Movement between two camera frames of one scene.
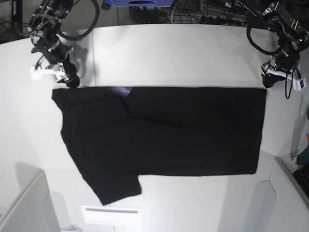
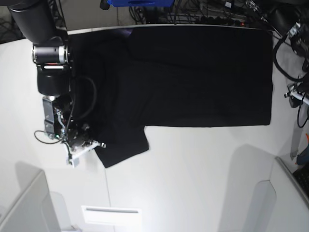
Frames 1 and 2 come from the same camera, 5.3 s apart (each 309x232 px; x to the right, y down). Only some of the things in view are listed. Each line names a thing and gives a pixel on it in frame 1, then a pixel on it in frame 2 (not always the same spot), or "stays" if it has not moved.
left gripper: x=57 y=52 to x=78 y=136
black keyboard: x=302 y=176 stays
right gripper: x=286 y=61 to x=296 y=97
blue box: x=140 y=3 stays
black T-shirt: x=117 y=134 to x=126 y=79
